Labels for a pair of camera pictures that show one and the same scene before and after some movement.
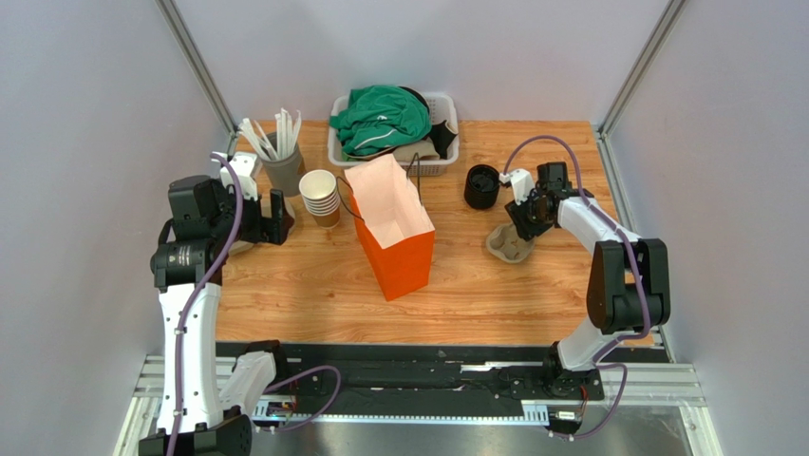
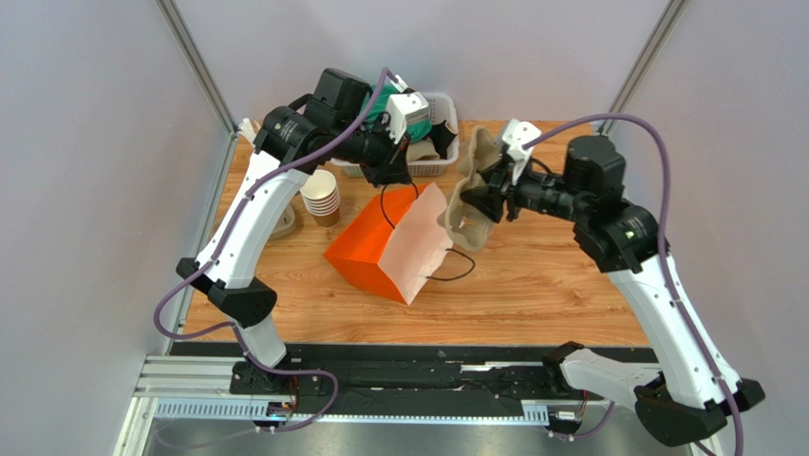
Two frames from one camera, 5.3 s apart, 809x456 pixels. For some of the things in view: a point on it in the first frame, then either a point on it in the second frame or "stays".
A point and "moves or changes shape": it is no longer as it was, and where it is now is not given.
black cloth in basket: x=440 y=133 stays
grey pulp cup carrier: x=506 y=242 → x=468 y=225
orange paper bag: x=397 y=233 moves or changes shape
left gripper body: x=253 y=227 → x=377 y=168
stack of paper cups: x=320 y=195 stays
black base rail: x=429 y=372 stays
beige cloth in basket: x=424 y=148 stays
